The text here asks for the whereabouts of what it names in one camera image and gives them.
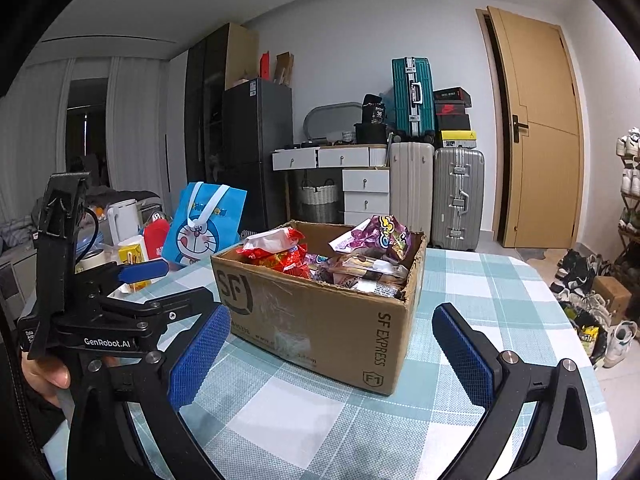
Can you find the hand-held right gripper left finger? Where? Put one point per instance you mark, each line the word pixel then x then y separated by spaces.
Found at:
pixel 197 355

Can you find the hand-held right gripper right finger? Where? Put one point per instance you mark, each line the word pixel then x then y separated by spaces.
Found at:
pixel 465 355

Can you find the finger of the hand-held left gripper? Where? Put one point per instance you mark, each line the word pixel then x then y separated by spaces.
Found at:
pixel 175 305
pixel 145 270

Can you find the white purple-edged snack packet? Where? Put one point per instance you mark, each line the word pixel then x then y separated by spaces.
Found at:
pixel 380 289

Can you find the beige cake packet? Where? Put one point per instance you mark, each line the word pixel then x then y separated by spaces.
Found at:
pixel 360 266

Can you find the purple candy packet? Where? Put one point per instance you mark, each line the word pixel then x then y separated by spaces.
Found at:
pixel 385 235

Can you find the person's left forearm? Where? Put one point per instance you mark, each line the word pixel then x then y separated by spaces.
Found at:
pixel 25 435

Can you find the person's left hand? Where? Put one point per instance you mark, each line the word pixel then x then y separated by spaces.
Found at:
pixel 42 375

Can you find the yellow carton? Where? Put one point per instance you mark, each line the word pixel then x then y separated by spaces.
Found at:
pixel 132 251

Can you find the red canister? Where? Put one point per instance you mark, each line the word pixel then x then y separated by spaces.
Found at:
pixel 156 237

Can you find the white kettle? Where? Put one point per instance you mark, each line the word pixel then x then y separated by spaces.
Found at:
pixel 125 222

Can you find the blue cartoon tote bag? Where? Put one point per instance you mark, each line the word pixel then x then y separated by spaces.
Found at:
pixel 200 230

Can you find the dark cloth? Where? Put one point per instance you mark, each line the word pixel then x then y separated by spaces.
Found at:
pixel 125 196

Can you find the white curtain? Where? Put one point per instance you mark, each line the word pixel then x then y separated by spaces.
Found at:
pixel 47 135
pixel 137 125

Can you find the pile of shoes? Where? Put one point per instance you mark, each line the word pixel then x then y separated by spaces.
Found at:
pixel 580 285

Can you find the silver suitcase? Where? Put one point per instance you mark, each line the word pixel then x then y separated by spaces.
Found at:
pixel 457 200

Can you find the small brown cardboard box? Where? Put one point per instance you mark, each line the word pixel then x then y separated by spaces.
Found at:
pixel 611 292

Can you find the beige suitcase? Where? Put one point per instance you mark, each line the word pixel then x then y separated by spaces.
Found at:
pixel 411 190

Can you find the dark grey fridge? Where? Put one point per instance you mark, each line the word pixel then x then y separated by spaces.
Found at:
pixel 255 135

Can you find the tall black wardrobe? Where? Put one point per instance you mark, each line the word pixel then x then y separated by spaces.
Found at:
pixel 200 100

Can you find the woven basket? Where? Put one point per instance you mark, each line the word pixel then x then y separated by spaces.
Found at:
pixel 319 194

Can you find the white drawer dresser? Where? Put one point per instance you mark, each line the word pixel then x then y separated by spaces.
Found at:
pixel 365 180

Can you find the shoe rack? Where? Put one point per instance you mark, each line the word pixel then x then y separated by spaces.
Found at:
pixel 627 225

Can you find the wooden door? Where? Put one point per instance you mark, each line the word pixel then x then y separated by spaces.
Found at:
pixel 545 160

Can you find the yellow black shoe box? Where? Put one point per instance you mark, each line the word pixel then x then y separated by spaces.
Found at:
pixel 457 140

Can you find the oval grey mirror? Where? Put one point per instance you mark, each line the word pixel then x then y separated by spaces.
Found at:
pixel 317 120

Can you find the plain black shoe box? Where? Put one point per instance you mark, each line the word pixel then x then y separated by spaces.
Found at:
pixel 452 122

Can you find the red flat box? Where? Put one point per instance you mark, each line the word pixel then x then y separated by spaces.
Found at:
pixel 265 66

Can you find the black square box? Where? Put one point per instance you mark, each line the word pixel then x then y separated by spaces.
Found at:
pixel 371 134

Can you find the rows of sneakers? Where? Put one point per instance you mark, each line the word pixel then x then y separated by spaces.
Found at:
pixel 630 180

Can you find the folded brown cardboard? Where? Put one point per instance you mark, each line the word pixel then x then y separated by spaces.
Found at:
pixel 284 69

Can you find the red black shoe box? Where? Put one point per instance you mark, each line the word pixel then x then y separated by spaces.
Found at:
pixel 450 108

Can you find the teal suitcase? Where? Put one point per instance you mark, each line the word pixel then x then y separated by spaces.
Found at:
pixel 411 100

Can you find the black labelled bag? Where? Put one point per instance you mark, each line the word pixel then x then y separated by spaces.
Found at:
pixel 374 109

